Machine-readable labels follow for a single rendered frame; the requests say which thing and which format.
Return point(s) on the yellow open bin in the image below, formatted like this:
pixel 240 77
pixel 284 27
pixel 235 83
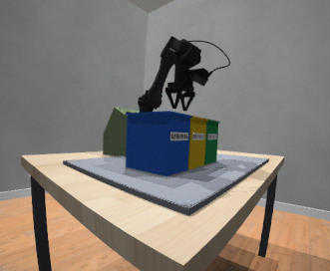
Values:
pixel 197 139

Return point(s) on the blue bin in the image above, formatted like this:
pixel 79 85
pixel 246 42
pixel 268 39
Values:
pixel 158 142

